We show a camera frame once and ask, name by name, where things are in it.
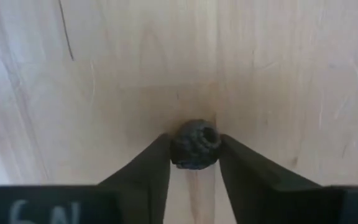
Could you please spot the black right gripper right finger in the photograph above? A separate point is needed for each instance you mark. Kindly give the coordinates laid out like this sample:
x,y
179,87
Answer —
x,y
253,193

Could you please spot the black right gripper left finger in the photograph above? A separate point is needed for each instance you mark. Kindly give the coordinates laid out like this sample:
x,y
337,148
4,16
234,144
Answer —
x,y
148,186

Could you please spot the dark blackberry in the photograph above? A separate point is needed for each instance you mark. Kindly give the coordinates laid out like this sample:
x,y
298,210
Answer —
x,y
194,146

